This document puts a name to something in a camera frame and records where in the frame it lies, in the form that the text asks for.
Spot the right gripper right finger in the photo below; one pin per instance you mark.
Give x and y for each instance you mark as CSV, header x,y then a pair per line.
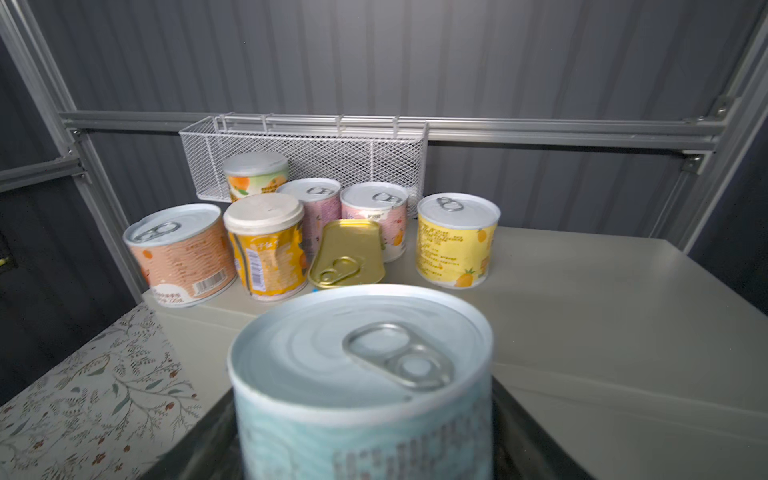
x,y
522,449

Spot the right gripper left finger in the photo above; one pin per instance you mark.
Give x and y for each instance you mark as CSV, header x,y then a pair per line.
x,y
210,450

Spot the light blue pull-tab can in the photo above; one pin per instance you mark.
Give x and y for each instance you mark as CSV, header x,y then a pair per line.
x,y
365,382

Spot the orange white pull-tab can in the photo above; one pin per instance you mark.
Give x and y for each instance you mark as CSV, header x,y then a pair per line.
x,y
183,253

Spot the brown can white lid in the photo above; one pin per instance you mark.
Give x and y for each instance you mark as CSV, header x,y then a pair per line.
x,y
266,234

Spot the yellow pull-tab can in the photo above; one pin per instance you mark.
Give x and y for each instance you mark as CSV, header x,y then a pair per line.
x,y
454,239

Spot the yellow oval sardine tin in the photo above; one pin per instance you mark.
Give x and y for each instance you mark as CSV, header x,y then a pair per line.
x,y
350,254

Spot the green orange peach can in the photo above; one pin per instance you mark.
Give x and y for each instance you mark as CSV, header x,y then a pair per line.
x,y
255,173

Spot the pink pull-tab can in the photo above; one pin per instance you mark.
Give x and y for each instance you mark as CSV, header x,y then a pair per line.
x,y
384,203

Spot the beige metal cabinet box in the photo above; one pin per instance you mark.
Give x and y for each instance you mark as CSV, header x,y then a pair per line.
x,y
634,359

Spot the white wire mesh basket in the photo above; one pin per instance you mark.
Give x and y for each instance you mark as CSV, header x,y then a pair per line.
x,y
348,149

